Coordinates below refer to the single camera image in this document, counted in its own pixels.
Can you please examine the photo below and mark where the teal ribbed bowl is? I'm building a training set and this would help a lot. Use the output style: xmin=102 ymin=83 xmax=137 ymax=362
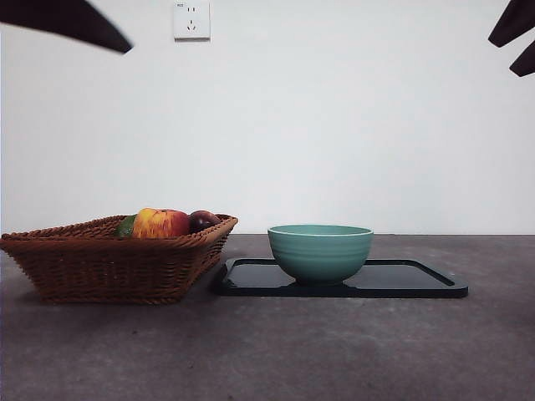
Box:
xmin=267 ymin=224 xmax=375 ymax=287

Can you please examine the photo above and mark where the green fruit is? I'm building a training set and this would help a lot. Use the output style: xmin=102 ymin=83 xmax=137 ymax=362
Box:
xmin=115 ymin=214 xmax=138 ymax=240

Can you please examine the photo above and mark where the red yellow apple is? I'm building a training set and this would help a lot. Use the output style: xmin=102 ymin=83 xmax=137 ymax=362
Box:
xmin=133 ymin=208 xmax=192 ymax=240

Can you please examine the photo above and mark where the dark red plum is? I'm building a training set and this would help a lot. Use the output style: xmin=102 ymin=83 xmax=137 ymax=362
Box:
xmin=187 ymin=210 xmax=222 ymax=235

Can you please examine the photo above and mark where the black rectangular tray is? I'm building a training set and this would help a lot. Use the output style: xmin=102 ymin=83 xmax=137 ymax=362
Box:
xmin=211 ymin=257 xmax=470 ymax=299

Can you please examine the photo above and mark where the brown wicker basket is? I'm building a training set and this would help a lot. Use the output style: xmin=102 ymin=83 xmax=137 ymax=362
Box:
xmin=0 ymin=213 xmax=240 ymax=306

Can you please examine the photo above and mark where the white wall socket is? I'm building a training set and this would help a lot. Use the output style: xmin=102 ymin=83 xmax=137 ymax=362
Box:
xmin=173 ymin=0 xmax=211 ymax=43

